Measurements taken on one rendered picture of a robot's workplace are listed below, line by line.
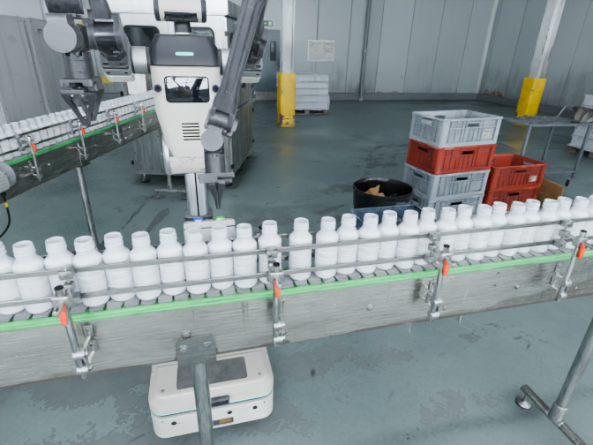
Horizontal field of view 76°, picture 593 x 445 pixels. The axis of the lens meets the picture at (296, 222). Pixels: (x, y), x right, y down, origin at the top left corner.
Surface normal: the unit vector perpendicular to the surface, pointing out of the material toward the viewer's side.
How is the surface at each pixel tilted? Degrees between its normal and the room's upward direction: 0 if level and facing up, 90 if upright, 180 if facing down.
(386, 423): 0
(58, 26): 90
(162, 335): 90
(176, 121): 90
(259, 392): 90
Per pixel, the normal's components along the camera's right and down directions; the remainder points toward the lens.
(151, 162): -0.07, 0.43
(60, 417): 0.03, -0.91
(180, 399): 0.15, -0.57
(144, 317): 0.25, 0.41
